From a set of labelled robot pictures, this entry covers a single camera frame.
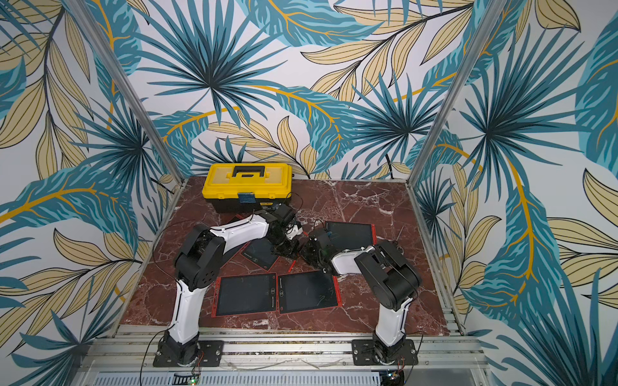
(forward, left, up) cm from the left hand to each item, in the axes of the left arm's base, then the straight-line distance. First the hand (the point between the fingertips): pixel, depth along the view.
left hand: (295, 259), depth 92 cm
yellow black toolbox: (+24, +20, +13) cm, 34 cm away
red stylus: (-2, +1, -2) cm, 3 cm away
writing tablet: (+13, -20, -4) cm, 24 cm away
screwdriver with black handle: (+9, -40, -1) cm, 41 cm away
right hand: (+4, 0, 0) cm, 4 cm away
